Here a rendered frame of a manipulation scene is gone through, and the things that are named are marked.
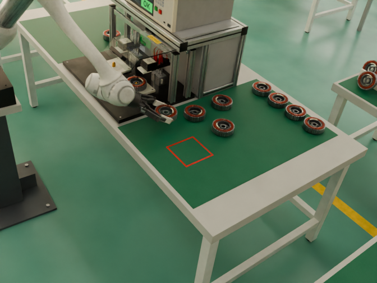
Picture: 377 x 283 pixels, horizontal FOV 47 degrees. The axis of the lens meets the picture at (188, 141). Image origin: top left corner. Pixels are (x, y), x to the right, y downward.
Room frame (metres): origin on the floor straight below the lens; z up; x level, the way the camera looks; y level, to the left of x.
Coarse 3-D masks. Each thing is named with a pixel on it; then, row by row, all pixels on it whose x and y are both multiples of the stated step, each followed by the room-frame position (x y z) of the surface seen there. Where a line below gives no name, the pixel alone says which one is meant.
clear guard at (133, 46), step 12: (120, 36) 1.95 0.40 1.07; (132, 36) 1.96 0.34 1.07; (144, 36) 1.98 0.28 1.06; (156, 36) 2.00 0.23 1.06; (108, 48) 1.89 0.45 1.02; (120, 48) 1.85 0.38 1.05; (132, 48) 1.84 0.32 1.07; (144, 48) 1.86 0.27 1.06; (156, 48) 1.87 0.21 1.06; (168, 48) 1.89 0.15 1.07; (120, 60) 1.80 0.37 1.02; (132, 60) 1.76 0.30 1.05
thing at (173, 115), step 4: (156, 108) 1.70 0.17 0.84; (160, 108) 1.71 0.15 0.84; (164, 108) 1.72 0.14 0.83; (168, 108) 1.72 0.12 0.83; (172, 108) 1.71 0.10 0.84; (160, 112) 1.70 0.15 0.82; (164, 112) 1.70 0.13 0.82; (168, 112) 1.69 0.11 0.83; (172, 112) 1.68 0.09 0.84; (176, 112) 1.69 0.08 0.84; (168, 116) 1.64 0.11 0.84; (172, 116) 1.66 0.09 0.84; (176, 116) 1.67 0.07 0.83
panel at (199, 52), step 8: (200, 48) 1.97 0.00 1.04; (184, 56) 2.06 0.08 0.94; (200, 56) 1.97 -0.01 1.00; (184, 64) 2.06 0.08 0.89; (200, 64) 1.96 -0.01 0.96; (168, 72) 2.16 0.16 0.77; (184, 72) 2.05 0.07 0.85; (200, 72) 1.97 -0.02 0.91; (184, 80) 2.05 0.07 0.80; (192, 80) 1.99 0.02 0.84; (192, 88) 1.99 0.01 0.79
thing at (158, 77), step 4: (152, 72) 2.05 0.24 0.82; (156, 72) 2.05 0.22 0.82; (152, 76) 2.05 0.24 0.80; (156, 76) 2.02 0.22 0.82; (160, 76) 2.02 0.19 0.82; (164, 76) 2.03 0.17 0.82; (152, 80) 2.05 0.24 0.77; (156, 80) 2.02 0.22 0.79; (164, 80) 2.03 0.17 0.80; (160, 84) 2.01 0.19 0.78
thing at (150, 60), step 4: (144, 60) 2.00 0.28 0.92; (148, 60) 2.01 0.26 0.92; (152, 60) 2.01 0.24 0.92; (160, 60) 2.06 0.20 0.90; (140, 64) 2.01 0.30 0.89; (144, 64) 1.98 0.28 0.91; (148, 64) 1.97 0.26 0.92; (152, 64) 1.98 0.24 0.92; (156, 64) 1.99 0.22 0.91; (160, 64) 2.02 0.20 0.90; (164, 64) 2.03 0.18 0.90; (168, 64) 2.04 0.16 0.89; (140, 68) 1.98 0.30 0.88; (144, 68) 1.98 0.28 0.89; (148, 68) 1.96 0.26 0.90; (152, 68) 1.98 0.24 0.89; (156, 68) 1.99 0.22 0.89; (144, 72) 1.95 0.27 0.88; (160, 72) 2.03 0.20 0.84
